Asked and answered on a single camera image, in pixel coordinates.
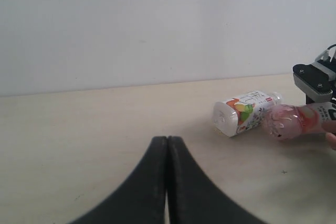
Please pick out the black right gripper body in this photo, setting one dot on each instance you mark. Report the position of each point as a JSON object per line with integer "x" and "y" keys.
{"x": 326, "y": 63}

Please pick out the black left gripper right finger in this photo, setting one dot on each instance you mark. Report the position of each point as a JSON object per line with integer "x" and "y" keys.
{"x": 192, "y": 197}

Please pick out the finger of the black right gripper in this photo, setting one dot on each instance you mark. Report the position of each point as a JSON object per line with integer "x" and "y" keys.
{"x": 316, "y": 81}

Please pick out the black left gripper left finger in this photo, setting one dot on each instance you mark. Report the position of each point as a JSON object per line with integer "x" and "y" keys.
{"x": 141, "y": 197}

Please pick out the pink peach drink bottle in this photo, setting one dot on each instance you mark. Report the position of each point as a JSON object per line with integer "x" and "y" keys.
{"x": 285, "y": 122}

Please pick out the tea bottle with fruit label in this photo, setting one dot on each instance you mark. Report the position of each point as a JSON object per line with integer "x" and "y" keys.
{"x": 243, "y": 112}

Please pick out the open bare human hand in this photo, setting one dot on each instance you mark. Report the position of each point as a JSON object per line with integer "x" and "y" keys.
{"x": 330, "y": 129}

